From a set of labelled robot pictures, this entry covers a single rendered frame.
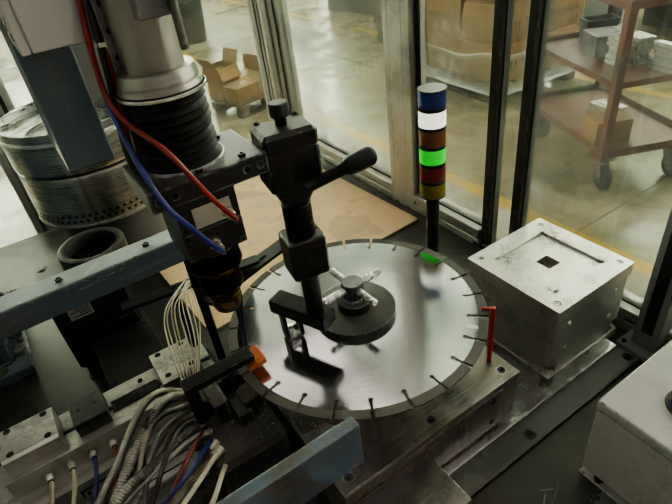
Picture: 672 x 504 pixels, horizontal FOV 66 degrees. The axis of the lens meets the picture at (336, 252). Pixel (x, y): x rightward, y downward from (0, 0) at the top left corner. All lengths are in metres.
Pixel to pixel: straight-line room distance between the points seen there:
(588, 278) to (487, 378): 0.23
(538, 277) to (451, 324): 0.22
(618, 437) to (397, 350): 0.28
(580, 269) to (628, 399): 0.25
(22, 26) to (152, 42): 0.10
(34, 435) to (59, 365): 0.34
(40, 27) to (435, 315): 0.53
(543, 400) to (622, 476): 0.16
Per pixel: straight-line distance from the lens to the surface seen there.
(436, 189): 0.91
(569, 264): 0.91
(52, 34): 0.51
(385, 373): 0.64
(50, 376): 1.13
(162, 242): 0.78
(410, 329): 0.69
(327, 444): 0.53
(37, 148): 1.16
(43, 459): 0.83
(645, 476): 0.75
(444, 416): 0.73
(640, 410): 0.72
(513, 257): 0.91
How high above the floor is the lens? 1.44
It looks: 35 degrees down
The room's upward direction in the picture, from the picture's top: 8 degrees counter-clockwise
